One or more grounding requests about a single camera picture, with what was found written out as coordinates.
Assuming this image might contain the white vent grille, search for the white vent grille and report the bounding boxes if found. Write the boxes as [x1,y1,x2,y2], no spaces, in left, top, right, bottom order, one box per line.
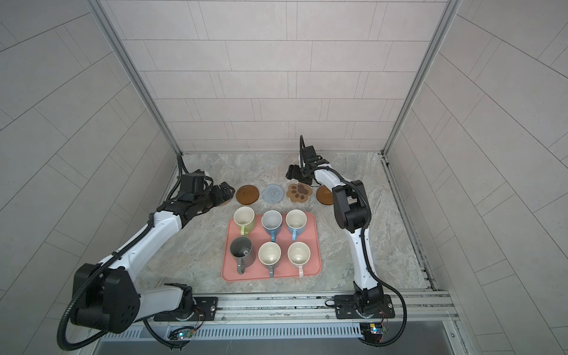
[102,322,362,342]

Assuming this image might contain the right green circuit board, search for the right green circuit board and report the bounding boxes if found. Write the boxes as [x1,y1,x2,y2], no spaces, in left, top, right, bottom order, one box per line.
[359,323,388,346]

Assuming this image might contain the aluminium mounting rail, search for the aluminium mounting rail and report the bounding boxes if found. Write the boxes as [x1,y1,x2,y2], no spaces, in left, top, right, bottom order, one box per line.
[195,289,459,325]

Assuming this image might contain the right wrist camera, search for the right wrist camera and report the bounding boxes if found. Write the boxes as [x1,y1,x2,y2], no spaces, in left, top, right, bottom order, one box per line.
[303,146,318,164]

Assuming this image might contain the pink silicone tray mat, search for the pink silicone tray mat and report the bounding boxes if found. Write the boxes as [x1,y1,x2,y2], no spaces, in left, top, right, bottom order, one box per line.
[221,212,322,282]

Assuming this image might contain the left green circuit board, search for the left green circuit board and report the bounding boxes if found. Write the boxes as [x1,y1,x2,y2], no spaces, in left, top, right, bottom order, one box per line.
[168,326,196,341]

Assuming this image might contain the green circuit board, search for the green circuit board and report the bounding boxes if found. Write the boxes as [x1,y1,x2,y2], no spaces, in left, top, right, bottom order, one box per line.
[168,326,196,341]
[359,323,388,346]

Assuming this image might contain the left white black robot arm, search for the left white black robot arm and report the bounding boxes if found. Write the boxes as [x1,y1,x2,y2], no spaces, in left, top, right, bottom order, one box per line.
[56,156,235,351]

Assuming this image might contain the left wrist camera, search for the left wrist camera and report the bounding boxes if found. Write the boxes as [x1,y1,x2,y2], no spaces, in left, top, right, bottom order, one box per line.
[180,171,208,194]

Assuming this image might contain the grey handled white mug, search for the grey handled white mug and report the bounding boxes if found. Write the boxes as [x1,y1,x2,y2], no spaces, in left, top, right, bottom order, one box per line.
[257,242,282,278]

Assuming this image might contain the dark grey mug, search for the dark grey mug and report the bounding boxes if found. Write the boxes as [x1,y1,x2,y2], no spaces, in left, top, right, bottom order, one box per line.
[230,236,256,275]

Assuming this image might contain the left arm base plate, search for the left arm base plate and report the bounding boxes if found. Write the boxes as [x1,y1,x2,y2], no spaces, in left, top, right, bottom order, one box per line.
[153,297,218,322]

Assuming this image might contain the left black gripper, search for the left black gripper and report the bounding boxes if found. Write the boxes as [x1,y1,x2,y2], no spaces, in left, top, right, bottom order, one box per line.
[192,180,236,213]

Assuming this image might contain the light blue mug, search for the light blue mug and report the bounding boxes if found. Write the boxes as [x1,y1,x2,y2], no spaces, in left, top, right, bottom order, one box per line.
[285,209,308,242]

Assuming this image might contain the green mug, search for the green mug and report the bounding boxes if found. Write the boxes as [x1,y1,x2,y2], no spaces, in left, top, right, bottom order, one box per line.
[233,206,256,236]

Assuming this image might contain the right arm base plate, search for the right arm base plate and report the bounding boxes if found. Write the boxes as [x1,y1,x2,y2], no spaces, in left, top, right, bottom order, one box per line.
[327,294,396,320]

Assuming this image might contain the brown wooden coaster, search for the brown wooden coaster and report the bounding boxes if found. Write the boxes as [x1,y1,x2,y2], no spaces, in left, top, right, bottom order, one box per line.
[316,186,334,206]
[235,185,260,206]

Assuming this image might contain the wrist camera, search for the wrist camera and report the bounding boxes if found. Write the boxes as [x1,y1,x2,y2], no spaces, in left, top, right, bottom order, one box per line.
[303,146,318,164]
[180,171,208,194]

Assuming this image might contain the blue woven round coaster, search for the blue woven round coaster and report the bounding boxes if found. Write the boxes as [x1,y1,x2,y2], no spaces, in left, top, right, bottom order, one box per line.
[262,184,285,204]

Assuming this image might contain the cork paw print coaster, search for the cork paw print coaster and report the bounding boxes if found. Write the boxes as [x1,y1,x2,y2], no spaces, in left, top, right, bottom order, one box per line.
[285,183,313,204]

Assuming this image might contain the blue floral mug middle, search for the blue floral mug middle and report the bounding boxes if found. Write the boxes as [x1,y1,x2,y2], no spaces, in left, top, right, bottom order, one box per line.
[261,210,283,243]

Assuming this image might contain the pink handled white mug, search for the pink handled white mug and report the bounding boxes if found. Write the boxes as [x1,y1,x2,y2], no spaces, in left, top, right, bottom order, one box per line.
[287,242,311,278]

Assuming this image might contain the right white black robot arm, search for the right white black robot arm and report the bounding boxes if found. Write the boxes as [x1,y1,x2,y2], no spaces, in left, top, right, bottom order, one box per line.
[286,138,408,348]

